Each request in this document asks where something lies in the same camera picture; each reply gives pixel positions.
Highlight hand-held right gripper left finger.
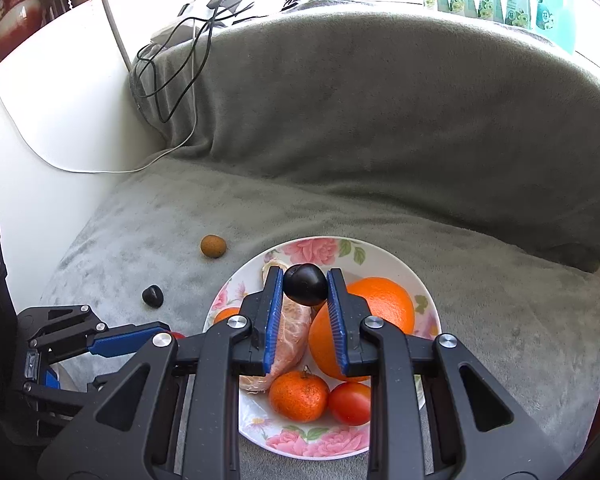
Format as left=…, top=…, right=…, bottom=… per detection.
left=37, top=266, right=286, bottom=480

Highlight peeled pomelo segment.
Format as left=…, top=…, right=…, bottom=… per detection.
left=239, top=259, right=313, bottom=395

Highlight large orange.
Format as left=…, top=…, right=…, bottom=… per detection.
left=307, top=276, right=416, bottom=381

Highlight white sofa armrest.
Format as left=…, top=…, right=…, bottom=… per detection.
left=0, top=0, right=173, bottom=281

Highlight white floral plate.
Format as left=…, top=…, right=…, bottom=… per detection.
left=202, top=235, right=442, bottom=458

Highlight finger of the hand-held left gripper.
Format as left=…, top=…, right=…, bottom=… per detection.
left=27, top=304, right=172, bottom=362
left=22, top=360, right=127, bottom=413

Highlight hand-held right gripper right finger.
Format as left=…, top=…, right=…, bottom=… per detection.
left=326, top=267, right=566, bottom=480

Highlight small brown round fruit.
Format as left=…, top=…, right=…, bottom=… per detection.
left=200, top=234, right=227, bottom=259

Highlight black cable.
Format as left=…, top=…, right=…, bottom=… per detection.
left=130, top=0, right=281, bottom=126

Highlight grey cushion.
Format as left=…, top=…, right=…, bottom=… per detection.
left=129, top=0, right=600, bottom=273

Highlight white cable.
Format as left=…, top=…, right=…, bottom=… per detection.
left=0, top=25, right=203, bottom=175

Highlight light grey plush blanket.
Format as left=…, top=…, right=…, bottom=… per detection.
left=40, top=152, right=600, bottom=480

